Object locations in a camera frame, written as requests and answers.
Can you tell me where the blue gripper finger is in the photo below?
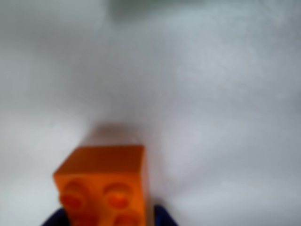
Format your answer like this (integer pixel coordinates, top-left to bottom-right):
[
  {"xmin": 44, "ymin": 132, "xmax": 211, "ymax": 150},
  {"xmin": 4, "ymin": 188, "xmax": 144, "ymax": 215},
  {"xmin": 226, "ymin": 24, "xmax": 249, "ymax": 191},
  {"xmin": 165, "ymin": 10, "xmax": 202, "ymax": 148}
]
[
  {"xmin": 154, "ymin": 204, "xmax": 181, "ymax": 226},
  {"xmin": 41, "ymin": 207, "xmax": 70, "ymax": 226}
]

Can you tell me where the orange 2x4 block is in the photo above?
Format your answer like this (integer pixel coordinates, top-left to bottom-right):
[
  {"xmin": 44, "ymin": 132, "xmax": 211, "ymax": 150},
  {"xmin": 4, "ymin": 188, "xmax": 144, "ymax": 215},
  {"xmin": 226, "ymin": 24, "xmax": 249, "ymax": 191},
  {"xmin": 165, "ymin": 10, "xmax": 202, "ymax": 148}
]
[{"xmin": 53, "ymin": 145, "xmax": 150, "ymax": 226}]

